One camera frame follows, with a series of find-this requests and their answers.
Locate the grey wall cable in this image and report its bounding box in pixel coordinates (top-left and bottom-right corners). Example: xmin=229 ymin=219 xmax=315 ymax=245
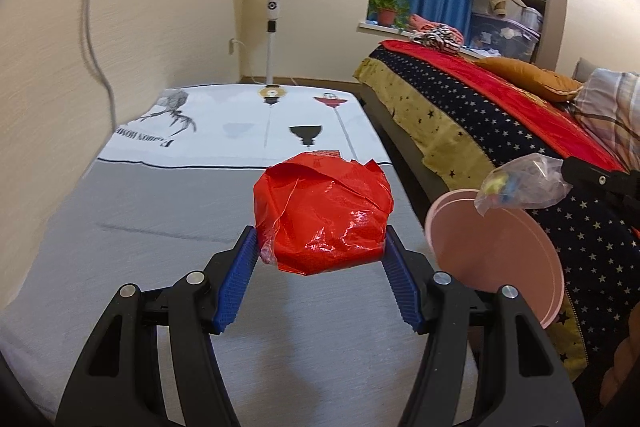
xmin=79 ymin=0 xmax=119 ymax=138

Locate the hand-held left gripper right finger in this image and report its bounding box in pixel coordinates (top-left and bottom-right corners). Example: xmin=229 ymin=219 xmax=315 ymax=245
xmin=382 ymin=225 xmax=586 ymax=427

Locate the potted green plant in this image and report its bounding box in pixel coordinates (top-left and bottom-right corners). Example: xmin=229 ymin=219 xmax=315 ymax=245
xmin=367 ymin=0 xmax=412 ymax=31

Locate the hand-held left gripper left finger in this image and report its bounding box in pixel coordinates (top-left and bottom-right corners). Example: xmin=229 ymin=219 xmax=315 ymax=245
xmin=55 ymin=225 xmax=259 ymax=427

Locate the white lidded box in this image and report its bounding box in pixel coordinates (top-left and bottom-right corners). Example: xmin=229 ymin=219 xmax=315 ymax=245
xmin=514 ymin=4 xmax=544 ymax=31

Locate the pink plastic bin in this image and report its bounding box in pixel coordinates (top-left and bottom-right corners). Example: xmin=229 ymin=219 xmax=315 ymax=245
xmin=423 ymin=189 xmax=566 ymax=329

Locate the red plastic bag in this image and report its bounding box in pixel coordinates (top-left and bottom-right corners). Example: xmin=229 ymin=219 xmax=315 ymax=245
xmin=253 ymin=150 xmax=395 ymax=277

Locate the navy star bed sheet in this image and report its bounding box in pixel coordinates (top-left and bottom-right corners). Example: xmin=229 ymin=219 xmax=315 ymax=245
xmin=352 ymin=44 xmax=640 ymax=384

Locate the orange pillow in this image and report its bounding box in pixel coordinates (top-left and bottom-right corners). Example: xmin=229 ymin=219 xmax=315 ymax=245
xmin=472 ymin=56 xmax=584 ymax=104

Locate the clear storage box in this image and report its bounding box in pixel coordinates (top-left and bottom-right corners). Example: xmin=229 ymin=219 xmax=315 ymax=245
xmin=469 ymin=11 xmax=542 ymax=64

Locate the clear plastic bag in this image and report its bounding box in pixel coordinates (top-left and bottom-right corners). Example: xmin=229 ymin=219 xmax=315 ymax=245
xmin=473 ymin=152 xmax=572 ymax=216

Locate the striped cloth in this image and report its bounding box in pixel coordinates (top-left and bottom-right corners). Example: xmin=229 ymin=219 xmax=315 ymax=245
xmin=412 ymin=25 xmax=464 ymax=54

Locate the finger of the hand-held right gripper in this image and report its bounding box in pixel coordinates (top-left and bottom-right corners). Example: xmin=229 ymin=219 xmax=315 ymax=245
xmin=560 ymin=156 xmax=640 ymax=204

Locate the pink folded cloth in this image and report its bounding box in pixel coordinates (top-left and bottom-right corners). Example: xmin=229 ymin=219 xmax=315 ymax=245
xmin=407 ymin=12 xmax=464 ymax=40

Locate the plaid pillow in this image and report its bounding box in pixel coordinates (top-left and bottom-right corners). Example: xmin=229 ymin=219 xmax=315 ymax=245
xmin=567 ymin=67 xmax=640 ymax=168

